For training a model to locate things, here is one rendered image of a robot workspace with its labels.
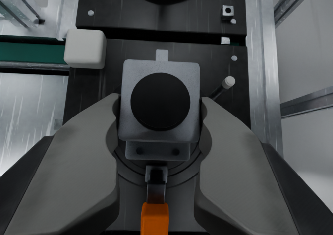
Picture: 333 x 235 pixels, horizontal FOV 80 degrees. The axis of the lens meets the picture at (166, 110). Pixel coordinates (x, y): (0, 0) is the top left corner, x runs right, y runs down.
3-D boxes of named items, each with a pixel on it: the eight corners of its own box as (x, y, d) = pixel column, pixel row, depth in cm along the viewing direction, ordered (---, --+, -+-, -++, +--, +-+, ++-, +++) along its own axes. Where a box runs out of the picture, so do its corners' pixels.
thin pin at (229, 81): (208, 106, 24) (236, 85, 16) (201, 106, 24) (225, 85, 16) (208, 100, 24) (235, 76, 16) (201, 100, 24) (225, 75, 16)
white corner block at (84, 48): (107, 74, 28) (99, 63, 24) (75, 73, 28) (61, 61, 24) (110, 44, 29) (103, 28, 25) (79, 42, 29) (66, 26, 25)
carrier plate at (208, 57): (248, 227, 26) (256, 234, 23) (56, 223, 25) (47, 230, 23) (242, 52, 30) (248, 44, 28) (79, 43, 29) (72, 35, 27)
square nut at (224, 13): (231, 20, 29) (234, 16, 28) (220, 20, 28) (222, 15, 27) (231, 10, 29) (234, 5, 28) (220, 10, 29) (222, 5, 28)
